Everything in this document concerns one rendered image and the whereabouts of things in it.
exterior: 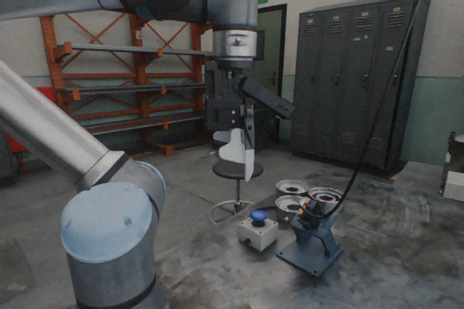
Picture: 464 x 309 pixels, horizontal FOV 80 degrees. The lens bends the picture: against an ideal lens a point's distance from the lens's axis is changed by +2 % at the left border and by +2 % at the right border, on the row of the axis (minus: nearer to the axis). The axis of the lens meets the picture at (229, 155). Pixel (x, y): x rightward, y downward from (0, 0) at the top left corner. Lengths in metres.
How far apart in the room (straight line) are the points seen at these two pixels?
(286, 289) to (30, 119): 0.54
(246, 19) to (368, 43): 3.14
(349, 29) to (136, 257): 3.47
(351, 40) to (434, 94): 1.10
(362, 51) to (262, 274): 3.19
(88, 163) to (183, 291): 0.30
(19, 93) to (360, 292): 0.69
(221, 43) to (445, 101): 3.56
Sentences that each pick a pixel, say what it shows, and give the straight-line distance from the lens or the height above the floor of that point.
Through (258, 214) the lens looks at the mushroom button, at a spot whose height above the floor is 0.87.
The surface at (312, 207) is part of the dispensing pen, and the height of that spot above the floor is 0.93.
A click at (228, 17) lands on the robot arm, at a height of 1.28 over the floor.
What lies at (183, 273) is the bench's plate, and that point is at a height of 0.80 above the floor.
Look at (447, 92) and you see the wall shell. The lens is 3.90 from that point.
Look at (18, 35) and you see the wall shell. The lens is 4.18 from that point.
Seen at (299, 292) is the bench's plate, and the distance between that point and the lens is 0.60.
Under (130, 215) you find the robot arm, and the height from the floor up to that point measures 1.02.
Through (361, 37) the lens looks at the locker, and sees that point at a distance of 3.61.
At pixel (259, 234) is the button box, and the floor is 0.84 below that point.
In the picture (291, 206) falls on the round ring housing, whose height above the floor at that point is 0.82.
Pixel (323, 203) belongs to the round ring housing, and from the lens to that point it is 0.85.
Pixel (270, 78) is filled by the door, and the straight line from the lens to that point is 4.76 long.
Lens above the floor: 1.20
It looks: 17 degrees down
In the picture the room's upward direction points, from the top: straight up
